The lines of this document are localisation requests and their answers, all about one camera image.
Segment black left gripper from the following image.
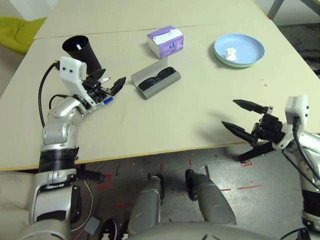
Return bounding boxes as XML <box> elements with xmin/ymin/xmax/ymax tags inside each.
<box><xmin>81</xmin><ymin>68</ymin><xmax>127</xmax><ymax>104</ymax></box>

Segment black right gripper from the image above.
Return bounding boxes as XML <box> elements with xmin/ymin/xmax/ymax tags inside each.
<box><xmin>221</xmin><ymin>99</ymin><xmax>287</xmax><ymax>147</ymax></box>

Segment white marker with blue cap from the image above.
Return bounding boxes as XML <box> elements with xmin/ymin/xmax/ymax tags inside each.
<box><xmin>93</xmin><ymin>96</ymin><xmax>116</xmax><ymax>110</ymax></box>

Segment black sunglasses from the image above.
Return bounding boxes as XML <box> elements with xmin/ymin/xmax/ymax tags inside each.
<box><xmin>138</xmin><ymin>66</ymin><xmax>175</xmax><ymax>92</ymax></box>

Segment grey glasses case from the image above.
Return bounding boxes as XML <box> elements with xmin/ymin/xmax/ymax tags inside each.
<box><xmin>131</xmin><ymin>59</ymin><xmax>181</xmax><ymax>101</ymax></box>

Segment white tissue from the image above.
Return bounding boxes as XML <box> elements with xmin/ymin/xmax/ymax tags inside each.
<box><xmin>224</xmin><ymin>47</ymin><xmax>239</xmax><ymax>62</ymax></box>

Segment blue plate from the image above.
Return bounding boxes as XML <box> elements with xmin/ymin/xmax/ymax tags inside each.
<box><xmin>213</xmin><ymin>33</ymin><xmax>266</xmax><ymax>67</ymax></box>

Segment black plastic cup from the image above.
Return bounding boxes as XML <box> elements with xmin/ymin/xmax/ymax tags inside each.
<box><xmin>61</xmin><ymin>35</ymin><xmax>103</xmax><ymax>76</ymax></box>

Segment black table foot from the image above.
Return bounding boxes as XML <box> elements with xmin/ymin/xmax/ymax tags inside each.
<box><xmin>74</xmin><ymin>169</ymin><xmax>106</xmax><ymax>185</ymax></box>
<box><xmin>238</xmin><ymin>141</ymin><xmax>276</xmax><ymax>162</ymax></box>

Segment green plate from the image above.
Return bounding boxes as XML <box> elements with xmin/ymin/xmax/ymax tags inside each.
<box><xmin>214</xmin><ymin>53</ymin><xmax>265</xmax><ymax>70</ymax></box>

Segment purple tissue box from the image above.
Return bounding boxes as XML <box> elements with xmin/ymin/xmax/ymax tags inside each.
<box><xmin>146</xmin><ymin>24</ymin><xmax>185</xmax><ymax>60</ymax></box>

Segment grey right robot leg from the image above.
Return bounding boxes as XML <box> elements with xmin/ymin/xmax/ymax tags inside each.
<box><xmin>184</xmin><ymin>169</ymin><xmax>237</xmax><ymax>226</ymax></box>

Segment grey robot leg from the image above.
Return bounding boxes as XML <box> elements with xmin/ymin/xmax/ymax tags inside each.
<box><xmin>127</xmin><ymin>173</ymin><xmax>165</xmax><ymax>236</ymax></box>
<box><xmin>184</xmin><ymin>169</ymin><xmax>237</xmax><ymax>226</ymax></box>

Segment yellow-green chair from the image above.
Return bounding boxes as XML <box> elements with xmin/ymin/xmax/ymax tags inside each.
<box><xmin>0</xmin><ymin>16</ymin><xmax>48</xmax><ymax>55</ymax></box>

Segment grey robot torso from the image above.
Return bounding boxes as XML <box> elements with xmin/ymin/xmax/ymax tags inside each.
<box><xmin>124</xmin><ymin>221</ymin><xmax>278</xmax><ymax>240</ymax></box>

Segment grey left robot leg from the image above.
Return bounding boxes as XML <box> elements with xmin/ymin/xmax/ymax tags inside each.
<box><xmin>127</xmin><ymin>173</ymin><xmax>165</xmax><ymax>236</ymax></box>

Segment small grey floor box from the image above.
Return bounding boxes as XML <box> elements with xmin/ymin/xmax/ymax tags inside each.
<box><xmin>84</xmin><ymin>216</ymin><xmax>100</xmax><ymax>235</ymax></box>

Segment black sneaker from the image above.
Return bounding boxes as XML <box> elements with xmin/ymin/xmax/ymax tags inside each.
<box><xmin>116</xmin><ymin>219</ymin><xmax>130</xmax><ymax>240</ymax></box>
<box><xmin>99</xmin><ymin>218</ymin><xmax>118</xmax><ymax>240</ymax></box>

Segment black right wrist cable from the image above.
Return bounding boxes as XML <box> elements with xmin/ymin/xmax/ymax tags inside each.
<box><xmin>279</xmin><ymin>116</ymin><xmax>320</xmax><ymax>240</ymax></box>

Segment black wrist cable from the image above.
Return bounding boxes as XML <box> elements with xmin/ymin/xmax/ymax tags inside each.
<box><xmin>279</xmin><ymin>116</ymin><xmax>320</xmax><ymax>240</ymax></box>
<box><xmin>38</xmin><ymin>61</ymin><xmax>76</xmax><ymax>127</ymax></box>

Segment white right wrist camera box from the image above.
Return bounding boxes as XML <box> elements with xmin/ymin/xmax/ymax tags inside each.
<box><xmin>273</xmin><ymin>94</ymin><xmax>310</xmax><ymax>151</ymax></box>

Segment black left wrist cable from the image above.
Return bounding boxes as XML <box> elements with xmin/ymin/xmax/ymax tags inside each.
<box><xmin>38</xmin><ymin>61</ymin><xmax>76</xmax><ymax>127</ymax></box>

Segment white floor cable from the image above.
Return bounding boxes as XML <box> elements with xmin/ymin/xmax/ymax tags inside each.
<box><xmin>71</xmin><ymin>159</ymin><xmax>111</xmax><ymax>240</ymax></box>

